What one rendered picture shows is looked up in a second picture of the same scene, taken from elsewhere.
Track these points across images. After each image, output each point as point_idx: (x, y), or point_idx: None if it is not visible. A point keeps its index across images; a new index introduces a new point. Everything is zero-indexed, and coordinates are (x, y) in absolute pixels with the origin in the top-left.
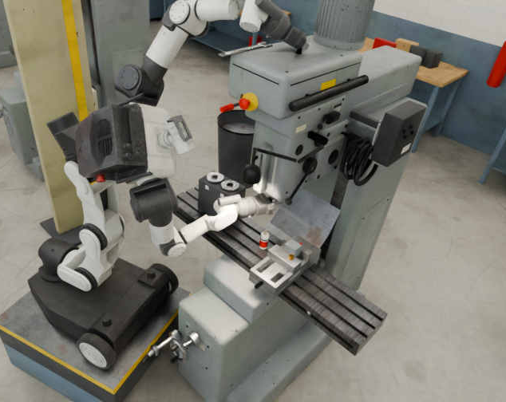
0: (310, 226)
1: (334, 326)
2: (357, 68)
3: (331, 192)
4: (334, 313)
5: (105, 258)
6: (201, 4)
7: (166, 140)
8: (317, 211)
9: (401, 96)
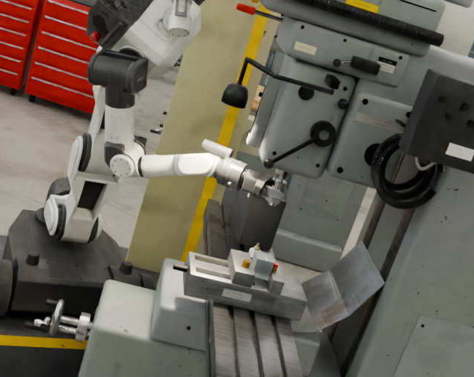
0: (340, 299)
1: (214, 355)
2: (428, 18)
3: (387, 252)
4: (235, 354)
5: (81, 187)
6: None
7: (167, 17)
8: (359, 281)
9: None
